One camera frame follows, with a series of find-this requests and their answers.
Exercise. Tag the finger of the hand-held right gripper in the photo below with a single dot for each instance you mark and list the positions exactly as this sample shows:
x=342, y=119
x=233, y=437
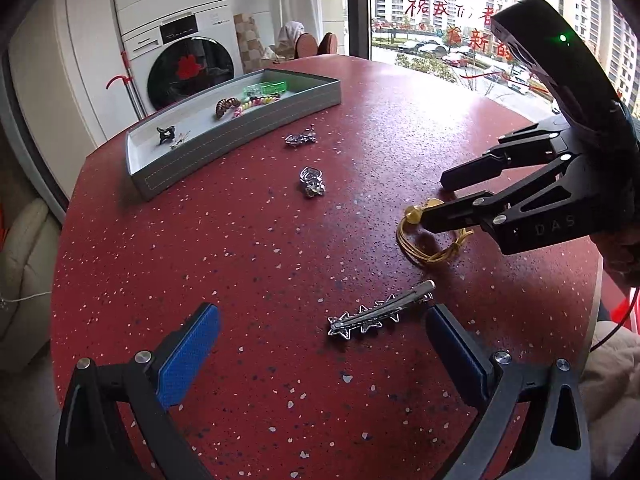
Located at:
x=475, y=167
x=445, y=215

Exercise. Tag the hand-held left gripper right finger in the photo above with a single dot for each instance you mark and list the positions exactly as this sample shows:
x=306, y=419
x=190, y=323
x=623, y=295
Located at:
x=457, y=355

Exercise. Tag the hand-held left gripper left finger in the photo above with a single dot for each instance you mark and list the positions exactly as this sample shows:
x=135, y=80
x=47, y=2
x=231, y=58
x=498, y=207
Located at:
x=190, y=355

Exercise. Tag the silver star hair clip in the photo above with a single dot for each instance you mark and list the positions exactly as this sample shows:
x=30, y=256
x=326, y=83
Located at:
x=370, y=312

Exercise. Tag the grey rectangular tray box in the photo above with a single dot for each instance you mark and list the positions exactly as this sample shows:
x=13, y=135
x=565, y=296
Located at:
x=225, y=145

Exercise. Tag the beige hair clip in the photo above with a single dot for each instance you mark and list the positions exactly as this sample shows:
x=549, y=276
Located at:
x=181, y=138

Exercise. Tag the green translucent bangle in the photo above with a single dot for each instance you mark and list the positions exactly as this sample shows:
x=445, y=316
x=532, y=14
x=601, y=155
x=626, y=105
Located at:
x=265, y=89

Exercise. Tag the small black claw clip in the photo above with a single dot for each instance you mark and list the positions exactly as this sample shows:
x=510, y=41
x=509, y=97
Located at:
x=165, y=135

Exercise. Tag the small silver rhinestone clip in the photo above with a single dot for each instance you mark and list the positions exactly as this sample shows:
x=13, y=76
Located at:
x=312, y=182
x=299, y=138

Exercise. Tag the beige garment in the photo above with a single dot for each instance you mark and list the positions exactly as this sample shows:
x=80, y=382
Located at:
x=615, y=385

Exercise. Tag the cream sofa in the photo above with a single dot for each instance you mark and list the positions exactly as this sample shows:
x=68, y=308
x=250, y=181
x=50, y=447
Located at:
x=25, y=260

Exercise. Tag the brown wooden chair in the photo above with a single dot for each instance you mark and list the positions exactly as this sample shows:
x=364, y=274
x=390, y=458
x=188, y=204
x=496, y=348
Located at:
x=329, y=44
x=306, y=45

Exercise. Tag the white cloth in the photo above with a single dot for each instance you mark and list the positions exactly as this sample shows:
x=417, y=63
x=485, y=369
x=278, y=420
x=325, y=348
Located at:
x=290, y=32

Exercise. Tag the checkered paper bag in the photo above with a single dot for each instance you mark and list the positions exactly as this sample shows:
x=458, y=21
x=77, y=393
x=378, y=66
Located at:
x=249, y=42

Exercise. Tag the white front-load washing machine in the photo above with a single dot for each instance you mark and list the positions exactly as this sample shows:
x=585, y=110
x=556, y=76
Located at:
x=190, y=60

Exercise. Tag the white tall cabinet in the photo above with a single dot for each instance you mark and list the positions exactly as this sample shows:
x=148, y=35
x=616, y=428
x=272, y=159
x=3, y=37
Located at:
x=75, y=70

